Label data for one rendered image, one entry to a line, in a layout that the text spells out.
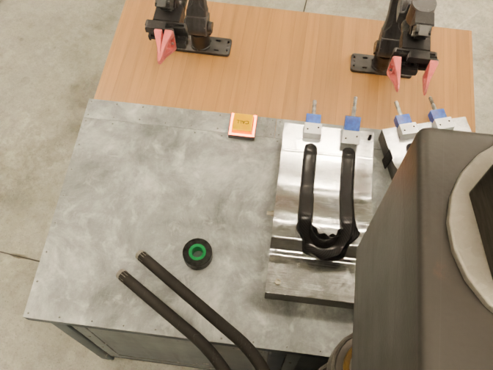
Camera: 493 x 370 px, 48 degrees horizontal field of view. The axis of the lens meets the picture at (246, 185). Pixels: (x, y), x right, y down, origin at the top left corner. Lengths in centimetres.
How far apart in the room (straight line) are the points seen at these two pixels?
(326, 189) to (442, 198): 125
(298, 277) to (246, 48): 82
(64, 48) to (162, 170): 155
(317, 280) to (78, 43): 204
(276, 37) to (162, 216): 74
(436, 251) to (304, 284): 119
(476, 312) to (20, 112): 275
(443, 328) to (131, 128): 155
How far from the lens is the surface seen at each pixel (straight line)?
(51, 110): 289
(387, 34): 178
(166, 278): 149
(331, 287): 148
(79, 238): 164
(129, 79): 188
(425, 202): 30
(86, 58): 303
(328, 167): 158
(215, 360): 140
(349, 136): 159
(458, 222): 30
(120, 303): 155
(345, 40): 197
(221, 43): 192
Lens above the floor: 227
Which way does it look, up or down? 64 degrees down
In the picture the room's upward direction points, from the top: straight up
